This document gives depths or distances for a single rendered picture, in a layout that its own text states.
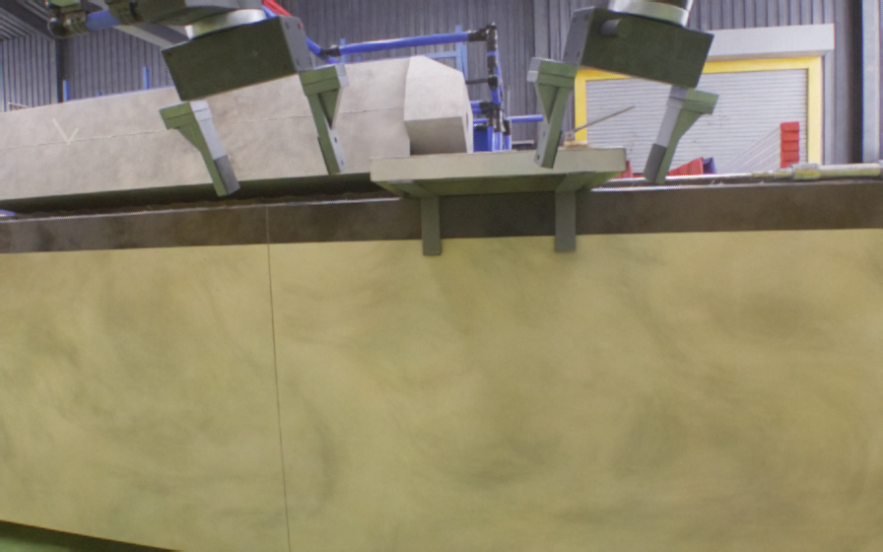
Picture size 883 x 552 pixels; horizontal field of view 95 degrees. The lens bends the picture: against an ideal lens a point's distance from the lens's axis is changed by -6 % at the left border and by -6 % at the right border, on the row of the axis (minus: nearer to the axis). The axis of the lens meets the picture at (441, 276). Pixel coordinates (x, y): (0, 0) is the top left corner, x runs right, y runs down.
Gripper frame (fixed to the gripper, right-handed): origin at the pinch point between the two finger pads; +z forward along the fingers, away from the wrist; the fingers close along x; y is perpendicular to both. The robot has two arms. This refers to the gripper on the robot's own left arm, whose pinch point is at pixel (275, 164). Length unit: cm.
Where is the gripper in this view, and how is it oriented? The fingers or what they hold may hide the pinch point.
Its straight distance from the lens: 51.6
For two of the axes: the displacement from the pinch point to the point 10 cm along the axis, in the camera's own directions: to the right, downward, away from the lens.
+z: 1.9, 8.7, 4.5
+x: -9.8, 1.3, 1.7
